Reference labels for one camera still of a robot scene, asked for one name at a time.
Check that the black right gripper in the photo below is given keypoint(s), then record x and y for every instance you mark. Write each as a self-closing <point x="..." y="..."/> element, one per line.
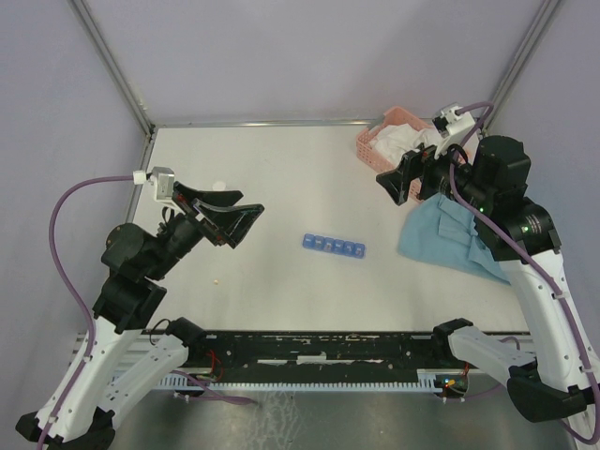
<point x="414" y="164"/>

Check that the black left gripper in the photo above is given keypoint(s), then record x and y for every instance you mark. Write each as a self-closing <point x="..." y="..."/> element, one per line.
<point x="232" y="223"/>

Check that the blue weekly pill organizer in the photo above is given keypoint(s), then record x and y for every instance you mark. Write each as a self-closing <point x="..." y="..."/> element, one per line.
<point x="332" y="245"/>

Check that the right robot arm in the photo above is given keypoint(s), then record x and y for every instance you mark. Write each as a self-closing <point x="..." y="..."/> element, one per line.
<point x="560" y="378"/>

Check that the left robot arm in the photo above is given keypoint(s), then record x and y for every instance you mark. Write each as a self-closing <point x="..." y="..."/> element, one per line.
<point x="90" y="403"/>

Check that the white pill bottle blue label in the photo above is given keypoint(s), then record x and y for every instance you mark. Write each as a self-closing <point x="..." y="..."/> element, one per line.
<point x="219" y="186"/>

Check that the white crumpled cloth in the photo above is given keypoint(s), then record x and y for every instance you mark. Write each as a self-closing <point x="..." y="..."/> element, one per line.
<point x="392" y="142"/>

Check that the pink perforated plastic basket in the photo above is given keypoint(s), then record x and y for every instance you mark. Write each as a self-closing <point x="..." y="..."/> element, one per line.
<point x="392" y="117"/>

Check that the light blue cloth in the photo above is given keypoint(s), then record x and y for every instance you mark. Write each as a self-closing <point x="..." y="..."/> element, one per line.
<point x="441" y="232"/>

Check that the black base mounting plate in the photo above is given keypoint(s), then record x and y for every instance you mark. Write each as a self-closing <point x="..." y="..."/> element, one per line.
<point x="231" y="350"/>

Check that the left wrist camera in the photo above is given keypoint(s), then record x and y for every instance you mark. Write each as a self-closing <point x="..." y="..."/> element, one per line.
<point x="161" y="179"/>

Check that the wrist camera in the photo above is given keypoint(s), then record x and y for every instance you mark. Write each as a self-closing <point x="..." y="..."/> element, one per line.
<point x="453" y="127"/>
<point x="161" y="179"/>

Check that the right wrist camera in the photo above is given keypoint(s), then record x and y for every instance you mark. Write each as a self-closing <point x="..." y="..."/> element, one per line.
<point x="453" y="127"/>

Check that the light blue cable duct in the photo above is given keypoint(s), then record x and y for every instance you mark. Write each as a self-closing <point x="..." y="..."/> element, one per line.
<point x="320" y="379"/>

